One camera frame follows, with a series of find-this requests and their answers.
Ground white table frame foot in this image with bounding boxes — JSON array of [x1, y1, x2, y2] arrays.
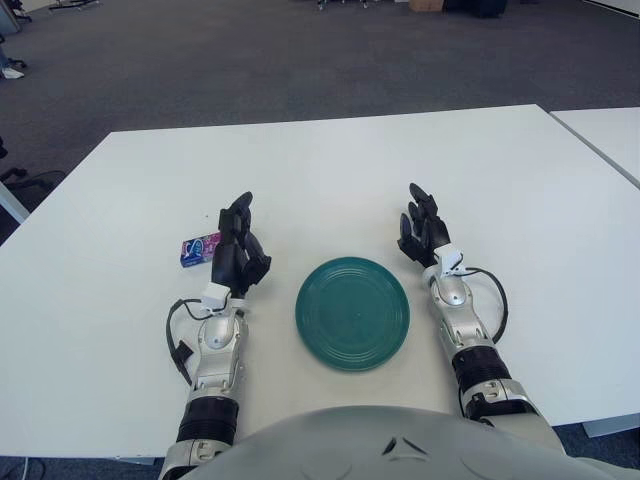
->
[[582, 417, 640, 441]]

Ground black floor stand base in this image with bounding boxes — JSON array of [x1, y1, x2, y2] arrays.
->
[[49, 0, 109, 14]]

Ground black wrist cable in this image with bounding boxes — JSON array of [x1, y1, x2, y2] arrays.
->
[[462, 267, 509, 344], [166, 298, 211, 386]]

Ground blue purple gum box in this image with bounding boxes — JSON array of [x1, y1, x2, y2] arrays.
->
[[180, 231, 224, 269]]

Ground black office chair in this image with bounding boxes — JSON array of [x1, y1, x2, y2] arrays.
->
[[0, 134, 69, 201]]

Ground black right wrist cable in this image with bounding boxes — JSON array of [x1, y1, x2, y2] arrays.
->
[[462, 267, 509, 344]]

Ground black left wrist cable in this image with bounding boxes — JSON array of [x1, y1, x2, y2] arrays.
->
[[166, 298, 211, 386]]

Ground grey robot torso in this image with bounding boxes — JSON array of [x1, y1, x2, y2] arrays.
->
[[177, 405, 619, 480]]

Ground large black bag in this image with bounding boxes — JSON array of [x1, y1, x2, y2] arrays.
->
[[444, 0, 505, 21]]

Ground white desk leg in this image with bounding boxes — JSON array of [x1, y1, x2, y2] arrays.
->
[[0, 178, 30, 224]]

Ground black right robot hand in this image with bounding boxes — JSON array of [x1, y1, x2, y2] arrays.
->
[[397, 182, 466, 279]]

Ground round green plate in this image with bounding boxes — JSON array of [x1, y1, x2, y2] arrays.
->
[[294, 255, 412, 373]]

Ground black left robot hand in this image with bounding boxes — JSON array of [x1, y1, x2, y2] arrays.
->
[[202, 191, 274, 312]]

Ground black chair casters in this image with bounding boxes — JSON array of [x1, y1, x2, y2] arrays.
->
[[314, 0, 371, 11]]

